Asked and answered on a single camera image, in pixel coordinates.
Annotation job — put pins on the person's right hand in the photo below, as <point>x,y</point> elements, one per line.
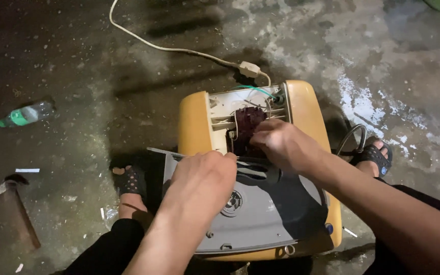
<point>288,149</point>

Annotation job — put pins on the person's left hand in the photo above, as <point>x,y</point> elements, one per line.
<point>197,187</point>

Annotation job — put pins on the person's right fingers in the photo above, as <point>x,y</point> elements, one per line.
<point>266,135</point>

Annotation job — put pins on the person's left fingers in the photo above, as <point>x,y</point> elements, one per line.
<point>220,159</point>

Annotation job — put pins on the dark maroon electrical component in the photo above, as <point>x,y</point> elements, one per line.
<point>247,122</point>

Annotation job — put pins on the grey plastic cover panel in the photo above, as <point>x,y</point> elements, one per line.
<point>258,217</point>

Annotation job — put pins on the yellow appliance housing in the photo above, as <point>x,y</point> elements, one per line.
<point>195,122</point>

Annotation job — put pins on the black left sandal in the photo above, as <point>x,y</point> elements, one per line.
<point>130,181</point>

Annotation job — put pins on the black sandal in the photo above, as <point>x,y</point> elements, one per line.
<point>130,181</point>
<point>374,156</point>

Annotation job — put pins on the person's left foot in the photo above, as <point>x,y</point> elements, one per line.
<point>131,204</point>

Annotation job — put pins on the person's foot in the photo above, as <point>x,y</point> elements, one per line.
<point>131,204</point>
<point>369,168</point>

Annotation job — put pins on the person's right foot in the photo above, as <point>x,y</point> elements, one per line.
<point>369,168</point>

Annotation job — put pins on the black right sandal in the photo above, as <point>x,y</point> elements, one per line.
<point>374,156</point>

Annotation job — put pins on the clear plastic scrap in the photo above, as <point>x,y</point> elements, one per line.
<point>110,216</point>

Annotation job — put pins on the person's left leg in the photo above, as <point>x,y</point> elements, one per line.
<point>109,248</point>

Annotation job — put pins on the white paper strip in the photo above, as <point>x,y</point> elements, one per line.
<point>27,170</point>

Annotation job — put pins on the clear bottle with green label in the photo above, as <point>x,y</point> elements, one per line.
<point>25,115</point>

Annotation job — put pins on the rusty hammer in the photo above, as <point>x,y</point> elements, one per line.
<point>17,210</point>

